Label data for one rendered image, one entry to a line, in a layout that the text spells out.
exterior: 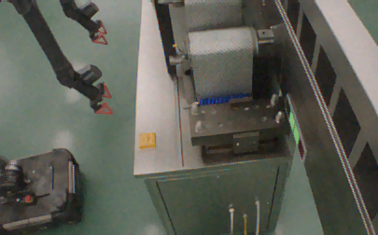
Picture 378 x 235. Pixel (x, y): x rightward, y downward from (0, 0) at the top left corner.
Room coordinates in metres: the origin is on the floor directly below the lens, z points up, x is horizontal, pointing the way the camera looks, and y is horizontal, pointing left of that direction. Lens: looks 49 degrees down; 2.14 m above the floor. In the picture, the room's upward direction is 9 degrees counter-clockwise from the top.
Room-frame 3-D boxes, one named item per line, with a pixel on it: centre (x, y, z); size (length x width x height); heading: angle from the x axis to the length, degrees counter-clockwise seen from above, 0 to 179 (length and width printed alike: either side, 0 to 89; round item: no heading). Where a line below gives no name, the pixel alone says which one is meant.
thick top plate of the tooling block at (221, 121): (0.92, -0.18, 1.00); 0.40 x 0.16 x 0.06; 88
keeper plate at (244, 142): (0.83, -0.19, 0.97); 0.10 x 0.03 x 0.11; 88
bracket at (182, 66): (1.14, 0.02, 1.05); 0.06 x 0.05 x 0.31; 88
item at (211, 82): (1.04, -0.14, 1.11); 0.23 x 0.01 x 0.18; 88
